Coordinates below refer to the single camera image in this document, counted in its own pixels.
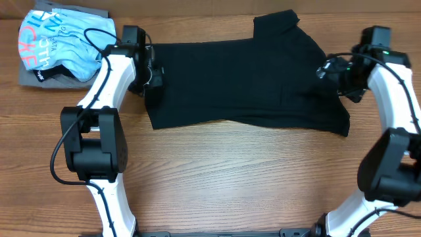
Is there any black t-shirt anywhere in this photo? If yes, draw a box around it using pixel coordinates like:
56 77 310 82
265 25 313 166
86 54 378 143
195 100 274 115
145 10 350 136

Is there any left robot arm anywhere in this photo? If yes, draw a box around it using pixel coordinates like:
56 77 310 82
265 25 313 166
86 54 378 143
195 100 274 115
50 25 164 236

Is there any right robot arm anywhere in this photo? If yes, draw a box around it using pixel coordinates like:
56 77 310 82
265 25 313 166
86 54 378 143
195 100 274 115
304 26 420 236

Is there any black garment with white print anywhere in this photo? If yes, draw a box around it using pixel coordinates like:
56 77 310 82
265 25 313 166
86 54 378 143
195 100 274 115
32 65 75 82

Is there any light blue printed t-shirt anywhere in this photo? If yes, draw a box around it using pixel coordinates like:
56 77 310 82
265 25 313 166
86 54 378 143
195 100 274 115
18 9 116 82

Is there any grey folded garment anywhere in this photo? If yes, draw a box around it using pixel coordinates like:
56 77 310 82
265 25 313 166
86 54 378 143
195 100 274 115
18 0 109 89

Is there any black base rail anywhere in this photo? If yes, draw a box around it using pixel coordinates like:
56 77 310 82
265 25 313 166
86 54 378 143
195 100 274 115
135 228 310 237

